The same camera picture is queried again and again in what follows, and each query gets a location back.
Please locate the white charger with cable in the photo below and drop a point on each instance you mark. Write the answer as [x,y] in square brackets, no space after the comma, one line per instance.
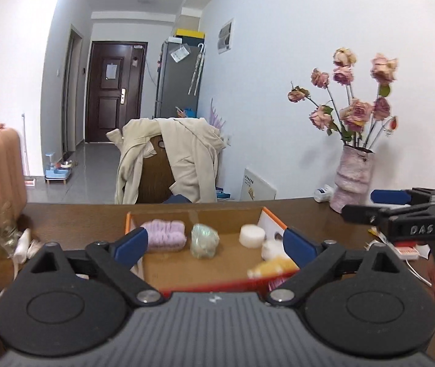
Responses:
[26,248]

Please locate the white board against wall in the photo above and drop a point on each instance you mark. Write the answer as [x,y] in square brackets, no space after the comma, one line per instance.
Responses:
[254,188]

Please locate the dark brown entrance door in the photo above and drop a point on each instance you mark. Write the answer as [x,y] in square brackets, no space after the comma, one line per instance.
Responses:
[114,87]

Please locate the grey refrigerator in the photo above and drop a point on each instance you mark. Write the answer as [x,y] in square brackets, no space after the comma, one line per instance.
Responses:
[177,62]

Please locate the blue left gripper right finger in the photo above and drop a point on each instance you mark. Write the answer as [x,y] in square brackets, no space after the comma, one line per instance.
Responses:
[301,250]

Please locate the white umbrella on refrigerator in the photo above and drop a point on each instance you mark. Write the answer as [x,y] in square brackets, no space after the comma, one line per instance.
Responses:
[192,90]

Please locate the red black small box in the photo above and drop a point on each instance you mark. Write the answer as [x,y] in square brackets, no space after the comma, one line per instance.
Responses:
[406,251]

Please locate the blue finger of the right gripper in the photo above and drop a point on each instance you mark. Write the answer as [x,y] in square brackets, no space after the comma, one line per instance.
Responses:
[391,197]

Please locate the beige coat on chair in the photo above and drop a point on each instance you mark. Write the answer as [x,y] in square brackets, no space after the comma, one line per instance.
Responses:
[192,146]

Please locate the pale green soft ball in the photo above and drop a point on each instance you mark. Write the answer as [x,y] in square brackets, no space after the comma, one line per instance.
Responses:
[204,241]

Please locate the yellow box on refrigerator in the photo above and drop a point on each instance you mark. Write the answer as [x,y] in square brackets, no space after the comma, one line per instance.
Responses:
[180,32]

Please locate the dried pink rose bouquet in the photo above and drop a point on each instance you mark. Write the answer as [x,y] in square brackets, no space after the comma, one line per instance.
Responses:
[358,123]

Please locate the orange red cardboard box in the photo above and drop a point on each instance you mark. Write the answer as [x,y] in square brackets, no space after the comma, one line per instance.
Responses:
[179,271]

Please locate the brown wooden chair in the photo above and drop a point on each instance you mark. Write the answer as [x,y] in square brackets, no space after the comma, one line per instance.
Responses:
[157,176]

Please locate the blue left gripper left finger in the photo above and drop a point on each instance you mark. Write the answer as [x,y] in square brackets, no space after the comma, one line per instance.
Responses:
[128,250]

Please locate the pink textured vase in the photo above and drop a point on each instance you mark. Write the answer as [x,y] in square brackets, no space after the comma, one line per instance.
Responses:
[353,178]

